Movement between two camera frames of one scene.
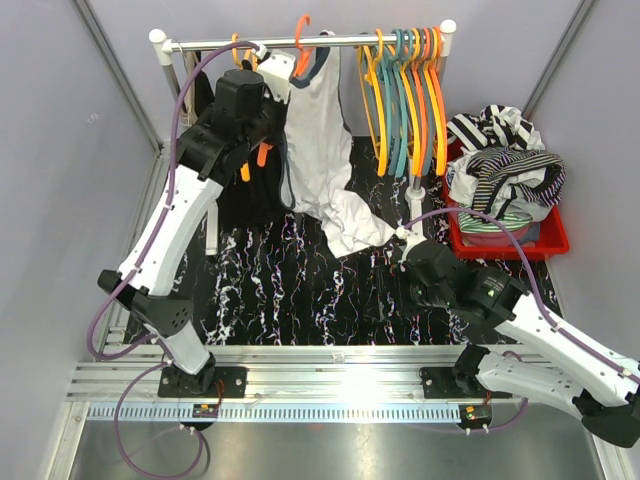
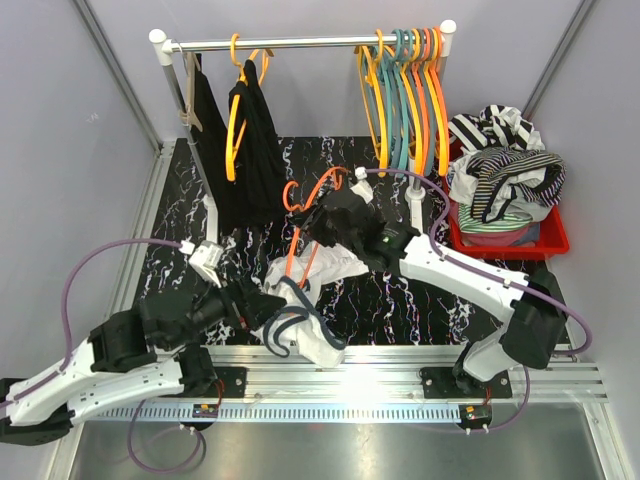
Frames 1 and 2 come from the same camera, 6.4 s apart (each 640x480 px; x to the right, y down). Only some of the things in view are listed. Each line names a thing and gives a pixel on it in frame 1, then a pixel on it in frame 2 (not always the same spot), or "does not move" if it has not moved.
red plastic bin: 553,237 does not move
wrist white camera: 276,71 → 204,259
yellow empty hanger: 405,68 does not move
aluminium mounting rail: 284,383 does not move
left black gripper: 280,108 → 247,309
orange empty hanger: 426,31 does not move
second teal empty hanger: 397,64 does not move
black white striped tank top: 496,126 does not move
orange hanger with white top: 302,54 → 342,171
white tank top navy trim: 316,172 → 299,330
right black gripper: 407,269 → 312,219
